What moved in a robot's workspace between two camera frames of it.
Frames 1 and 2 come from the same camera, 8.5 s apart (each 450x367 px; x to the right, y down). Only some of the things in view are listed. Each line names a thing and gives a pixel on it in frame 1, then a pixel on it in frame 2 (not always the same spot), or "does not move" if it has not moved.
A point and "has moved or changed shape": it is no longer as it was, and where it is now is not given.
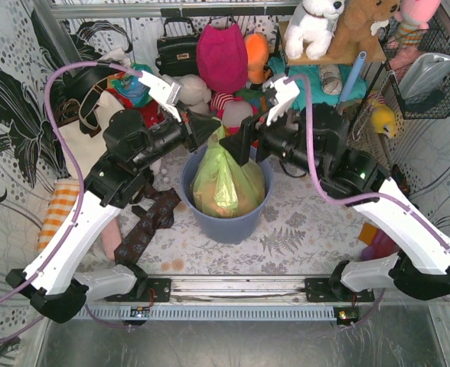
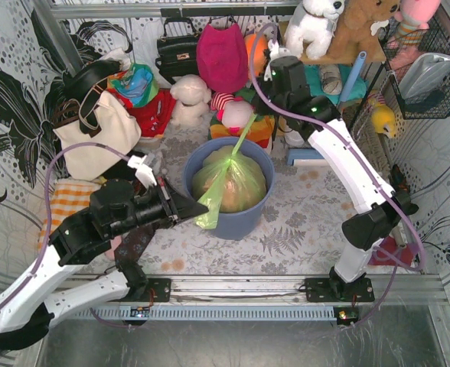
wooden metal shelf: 329,59 does not move
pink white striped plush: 231,109 does not move
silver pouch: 420,79 does not move
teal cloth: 278,66 does not move
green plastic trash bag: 221,187 has moved or changed shape
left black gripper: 189,131 → 170,202
